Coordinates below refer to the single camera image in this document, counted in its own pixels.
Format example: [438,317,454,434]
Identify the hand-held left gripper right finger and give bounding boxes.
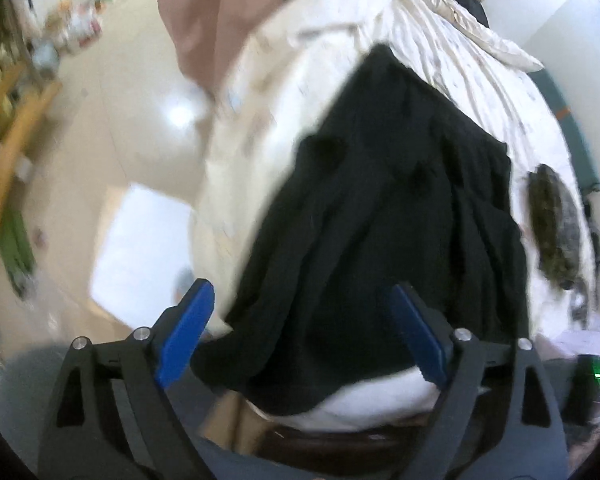
[387,282,571,480]

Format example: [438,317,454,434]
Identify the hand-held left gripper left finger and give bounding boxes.
[37,278,216,480]

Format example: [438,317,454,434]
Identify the black pants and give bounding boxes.
[190,42,531,416]

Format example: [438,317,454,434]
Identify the white flat box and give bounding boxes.
[90,182,201,331]

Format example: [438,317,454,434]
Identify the beige and brown bed base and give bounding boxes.
[200,390,441,476]

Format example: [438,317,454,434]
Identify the camouflage cloth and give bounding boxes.
[522,162,588,291]

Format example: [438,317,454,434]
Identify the person's grey trousers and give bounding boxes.
[0,342,581,480]

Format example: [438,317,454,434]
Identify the green plastic item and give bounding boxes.
[0,205,38,296]

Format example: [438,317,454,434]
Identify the white printed blanket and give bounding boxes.
[190,0,600,431]

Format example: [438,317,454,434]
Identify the wooden rack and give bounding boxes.
[0,35,63,246]

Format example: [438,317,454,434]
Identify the pink hanging cloth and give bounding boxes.
[152,0,293,103]

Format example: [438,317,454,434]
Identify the beige quilted pillow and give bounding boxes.
[395,0,546,73]

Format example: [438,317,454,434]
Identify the dark cloth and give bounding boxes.
[427,0,491,28]

